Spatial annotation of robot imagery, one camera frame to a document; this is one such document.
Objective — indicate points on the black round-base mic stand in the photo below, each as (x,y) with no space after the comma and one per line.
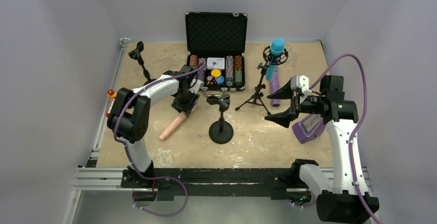
(221,131)

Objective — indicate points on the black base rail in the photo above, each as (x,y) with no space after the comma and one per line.
(221,182)

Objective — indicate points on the purple glitter microphone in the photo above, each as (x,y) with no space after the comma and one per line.
(274,84)

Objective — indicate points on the white card deck box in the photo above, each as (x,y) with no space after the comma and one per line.
(216,63)

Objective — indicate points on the yellow poker chip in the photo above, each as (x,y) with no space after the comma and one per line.
(216,73)

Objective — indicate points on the black poker chip case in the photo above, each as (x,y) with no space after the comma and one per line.
(218,35)

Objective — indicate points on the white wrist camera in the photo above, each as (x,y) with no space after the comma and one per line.
(196,85)
(300,82)

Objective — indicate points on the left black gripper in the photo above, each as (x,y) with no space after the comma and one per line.
(186,100)

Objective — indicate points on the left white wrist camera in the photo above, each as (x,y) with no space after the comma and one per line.
(196,85)

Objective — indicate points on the red yellow toy block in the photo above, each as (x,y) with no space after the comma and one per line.
(111,95)

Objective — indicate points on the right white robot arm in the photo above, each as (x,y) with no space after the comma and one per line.
(346,198)

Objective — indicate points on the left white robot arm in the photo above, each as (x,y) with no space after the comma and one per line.
(129,115)

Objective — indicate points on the blue poker chip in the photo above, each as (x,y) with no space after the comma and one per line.
(220,80)

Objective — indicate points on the black tripod shock-mount stand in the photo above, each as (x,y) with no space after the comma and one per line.
(256,98)

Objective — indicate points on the black round-base stand far left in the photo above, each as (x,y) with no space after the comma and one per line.
(135,54)

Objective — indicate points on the blue microphone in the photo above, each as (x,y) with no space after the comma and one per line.
(276,50)

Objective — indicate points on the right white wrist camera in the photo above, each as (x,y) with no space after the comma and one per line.
(300,82)

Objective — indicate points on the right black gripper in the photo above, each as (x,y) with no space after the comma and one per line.
(295,104)

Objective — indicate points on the pink microphone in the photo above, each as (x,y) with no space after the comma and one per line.
(178,120)

